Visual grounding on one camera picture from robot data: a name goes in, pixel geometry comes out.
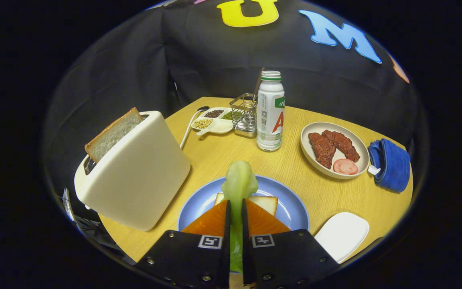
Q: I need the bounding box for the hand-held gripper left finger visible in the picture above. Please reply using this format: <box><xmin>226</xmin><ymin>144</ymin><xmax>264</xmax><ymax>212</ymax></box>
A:
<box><xmin>135</xmin><ymin>199</ymin><xmax>231</xmax><ymax>289</ymax></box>

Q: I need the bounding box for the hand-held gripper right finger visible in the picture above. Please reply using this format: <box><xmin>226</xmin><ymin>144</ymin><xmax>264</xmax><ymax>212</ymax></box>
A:
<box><xmin>241</xmin><ymin>198</ymin><xmax>339</xmax><ymax>289</ymax></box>

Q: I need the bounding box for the green lettuce leaf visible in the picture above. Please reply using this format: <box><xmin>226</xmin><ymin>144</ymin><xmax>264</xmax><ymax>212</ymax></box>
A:
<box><xmin>221</xmin><ymin>161</ymin><xmax>259</xmax><ymax>274</ymax></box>

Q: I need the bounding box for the toasted bread slice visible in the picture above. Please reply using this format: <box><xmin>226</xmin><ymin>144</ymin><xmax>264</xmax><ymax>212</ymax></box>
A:
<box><xmin>85</xmin><ymin>107</ymin><xmax>145</xmax><ymax>163</ymax></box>

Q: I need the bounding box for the white bread slice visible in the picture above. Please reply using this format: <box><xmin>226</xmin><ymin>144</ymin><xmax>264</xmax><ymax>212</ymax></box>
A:
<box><xmin>214</xmin><ymin>193</ymin><xmax>279</xmax><ymax>217</ymax></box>

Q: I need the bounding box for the blue plate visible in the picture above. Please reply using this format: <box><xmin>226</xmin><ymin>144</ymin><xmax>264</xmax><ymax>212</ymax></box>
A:
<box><xmin>177</xmin><ymin>175</ymin><xmax>310</xmax><ymax>234</ymax></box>

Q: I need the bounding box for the small white plate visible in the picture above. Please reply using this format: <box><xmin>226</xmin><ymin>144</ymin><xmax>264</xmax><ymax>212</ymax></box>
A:
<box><xmin>314</xmin><ymin>212</ymin><xmax>370</xmax><ymax>264</ymax></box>

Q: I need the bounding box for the beige plate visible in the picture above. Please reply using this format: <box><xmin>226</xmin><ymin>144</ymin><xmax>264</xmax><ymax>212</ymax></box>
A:
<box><xmin>300</xmin><ymin>122</ymin><xmax>370</xmax><ymax>179</ymax></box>

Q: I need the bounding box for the white divided dish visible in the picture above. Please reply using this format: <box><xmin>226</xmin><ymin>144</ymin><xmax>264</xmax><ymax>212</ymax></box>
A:
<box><xmin>191</xmin><ymin>107</ymin><xmax>235</xmax><ymax>136</ymax></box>

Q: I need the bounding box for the cream toaster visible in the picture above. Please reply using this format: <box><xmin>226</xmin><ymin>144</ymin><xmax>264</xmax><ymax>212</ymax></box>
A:
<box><xmin>74</xmin><ymin>110</ymin><xmax>191</xmax><ymax>232</ymax></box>

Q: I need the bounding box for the brown meat piece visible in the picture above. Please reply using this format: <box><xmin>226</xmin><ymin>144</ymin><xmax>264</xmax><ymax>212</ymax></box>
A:
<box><xmin>308</xmin><ymin>132</ymin><xmax>336</xmax><ymax>169</ymax></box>
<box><xmin>322</xmin><ymin>129</ymin><xmax>361</xmax><ymax>163</ymax></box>

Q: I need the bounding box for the white drink bottle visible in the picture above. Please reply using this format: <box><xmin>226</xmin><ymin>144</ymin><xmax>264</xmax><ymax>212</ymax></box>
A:
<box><xmin>256</xmin><ymin>71</ymin><xmax>286</xmax><ymax>152</ymax></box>

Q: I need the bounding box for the pink ham slice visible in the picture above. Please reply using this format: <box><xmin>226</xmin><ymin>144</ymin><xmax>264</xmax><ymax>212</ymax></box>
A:
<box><xmin>333</xmin><ymin>159</ymin><xmax>359</xmax><ymax>175</ymax></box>

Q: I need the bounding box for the blue folded towel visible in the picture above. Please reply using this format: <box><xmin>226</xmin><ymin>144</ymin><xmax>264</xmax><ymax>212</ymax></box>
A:
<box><xmin>367</xmin><ymin>138</ymin><xmax>411</xmax><ymax>193</ymax></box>

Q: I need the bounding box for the wire utensil holder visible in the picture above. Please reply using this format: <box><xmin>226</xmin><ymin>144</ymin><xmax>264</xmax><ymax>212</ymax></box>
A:
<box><xmin>229</xmin><ymin>93</ymin><xmax>258</xmax><ymax>138</ymax></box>

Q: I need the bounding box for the white toaster cable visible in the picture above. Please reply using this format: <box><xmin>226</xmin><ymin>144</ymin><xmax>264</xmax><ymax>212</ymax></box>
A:
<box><xmin>180</xmin><ymin>108</ymin><xmax>205</xmax><ymax>149</ymax></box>

